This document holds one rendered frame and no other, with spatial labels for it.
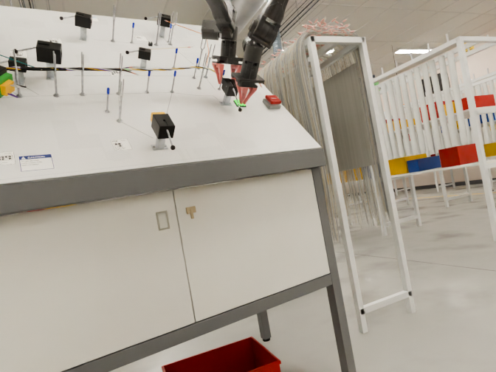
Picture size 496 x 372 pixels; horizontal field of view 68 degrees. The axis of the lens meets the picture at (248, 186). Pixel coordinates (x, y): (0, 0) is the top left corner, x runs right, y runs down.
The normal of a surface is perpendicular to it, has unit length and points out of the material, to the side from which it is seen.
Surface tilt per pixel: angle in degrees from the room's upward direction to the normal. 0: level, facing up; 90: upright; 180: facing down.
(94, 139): 50
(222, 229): 90
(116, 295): 90
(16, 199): 90
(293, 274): 90
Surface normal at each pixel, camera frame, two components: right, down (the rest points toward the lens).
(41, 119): 0.29, -0.72
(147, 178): 0.52, -0.11
